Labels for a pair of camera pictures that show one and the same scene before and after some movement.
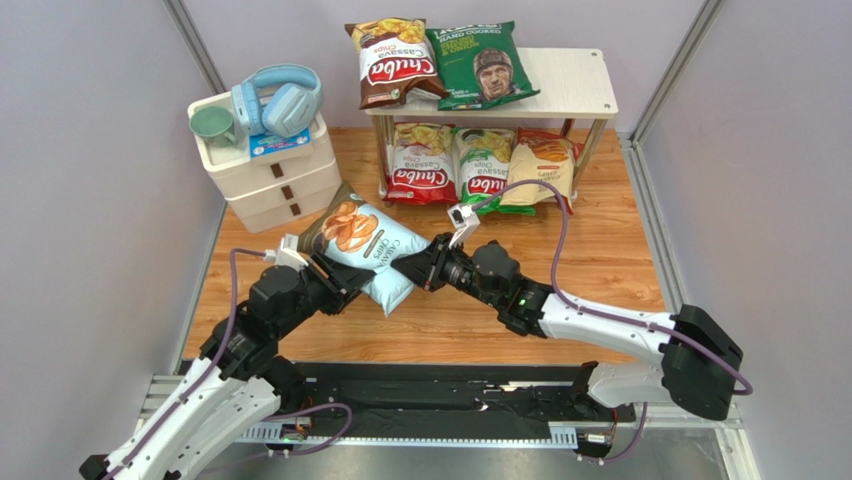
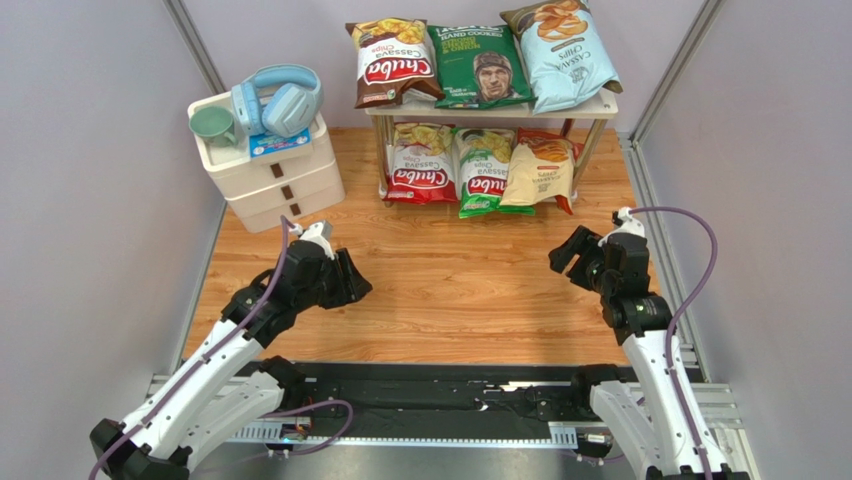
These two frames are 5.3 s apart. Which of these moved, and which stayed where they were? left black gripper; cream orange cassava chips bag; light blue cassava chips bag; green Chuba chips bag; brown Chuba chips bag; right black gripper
Moved: light blue cassava chips bag; right black gripper
Stayed: green Chuba chips bag; brown Chuba chips bag; cream orange cassava chips bag; left black gripper
